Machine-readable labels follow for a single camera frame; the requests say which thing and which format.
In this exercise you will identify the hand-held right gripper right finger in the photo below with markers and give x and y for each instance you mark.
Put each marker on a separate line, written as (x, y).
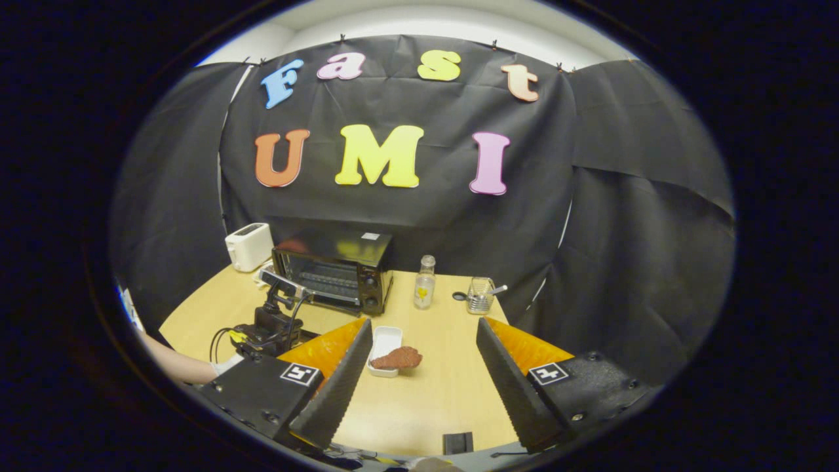
(508, 387)

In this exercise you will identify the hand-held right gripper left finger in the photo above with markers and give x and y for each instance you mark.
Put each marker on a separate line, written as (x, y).
(337, 387)

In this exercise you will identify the red meat slice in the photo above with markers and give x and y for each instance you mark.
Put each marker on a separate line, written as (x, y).
(396, 358)

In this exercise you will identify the black electric oven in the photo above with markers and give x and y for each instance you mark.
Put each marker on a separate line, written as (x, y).
(341, 265)

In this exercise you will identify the white rectangular dish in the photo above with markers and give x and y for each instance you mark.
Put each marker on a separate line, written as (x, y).
(385, 337)

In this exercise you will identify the small black box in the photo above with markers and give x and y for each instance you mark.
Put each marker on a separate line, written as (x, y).
(457, 443)

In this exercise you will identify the white toaster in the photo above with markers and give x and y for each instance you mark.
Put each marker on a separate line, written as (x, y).
(249, 248)

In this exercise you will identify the metal spoon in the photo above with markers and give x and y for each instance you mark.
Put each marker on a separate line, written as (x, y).
(499, 289)

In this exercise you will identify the clear drink bottle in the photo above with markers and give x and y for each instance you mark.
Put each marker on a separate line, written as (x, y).
(425, 288)

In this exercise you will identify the white and blue clothing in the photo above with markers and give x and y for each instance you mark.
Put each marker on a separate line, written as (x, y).
(130, 308)

